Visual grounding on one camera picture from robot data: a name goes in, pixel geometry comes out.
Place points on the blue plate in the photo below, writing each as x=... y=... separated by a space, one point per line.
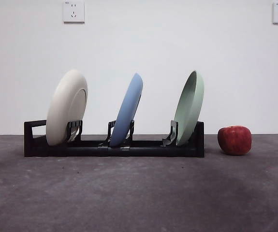
x=126 y=108

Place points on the red apple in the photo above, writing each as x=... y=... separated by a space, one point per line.
x=234 y=140

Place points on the black plate rack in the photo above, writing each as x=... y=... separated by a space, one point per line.
x=153 y=151

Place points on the green plate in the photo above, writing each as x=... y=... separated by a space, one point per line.
x=189 y=108

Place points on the cream plate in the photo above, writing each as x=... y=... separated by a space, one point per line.
x=61 y=106

